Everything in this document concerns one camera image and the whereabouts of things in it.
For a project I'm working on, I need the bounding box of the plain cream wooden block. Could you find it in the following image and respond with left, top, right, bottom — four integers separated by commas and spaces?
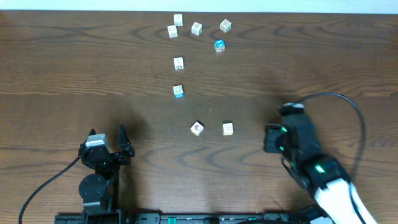
223, 123, 234, 136

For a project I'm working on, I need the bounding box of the wooden block red picture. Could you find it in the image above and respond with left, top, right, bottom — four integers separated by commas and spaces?
190, 121, 204, 136

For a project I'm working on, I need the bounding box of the wooden block blue side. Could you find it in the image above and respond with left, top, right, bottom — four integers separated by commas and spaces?
173, 85, 184, 98

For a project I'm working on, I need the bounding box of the blue top wooden block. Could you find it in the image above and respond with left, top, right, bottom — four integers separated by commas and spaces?
215, 39, 226, 53

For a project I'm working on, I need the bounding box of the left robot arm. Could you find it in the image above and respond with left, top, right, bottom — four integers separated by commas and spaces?
78, 125, 135, 223

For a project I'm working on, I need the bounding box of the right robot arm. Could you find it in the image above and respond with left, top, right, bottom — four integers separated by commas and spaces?
264, 114, 376, 223

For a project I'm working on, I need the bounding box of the wooden block yellow side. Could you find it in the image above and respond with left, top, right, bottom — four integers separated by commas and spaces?
174, 57, 184, 70

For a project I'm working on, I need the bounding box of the wooden block red side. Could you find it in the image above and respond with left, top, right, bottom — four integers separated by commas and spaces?
167, 25, 178, 38

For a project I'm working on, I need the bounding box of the wooden block far right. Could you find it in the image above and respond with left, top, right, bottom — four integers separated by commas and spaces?
220, 19, 232, 33

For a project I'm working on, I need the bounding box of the wooden block top back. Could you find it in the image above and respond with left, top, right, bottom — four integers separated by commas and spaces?
174, 14, 183, 27

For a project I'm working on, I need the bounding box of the wooden block number three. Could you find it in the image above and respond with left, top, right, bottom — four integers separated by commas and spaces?
191, 22, 203, 35

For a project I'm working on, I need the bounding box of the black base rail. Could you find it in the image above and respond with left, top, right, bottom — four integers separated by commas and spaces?
54, 213, 310, 224

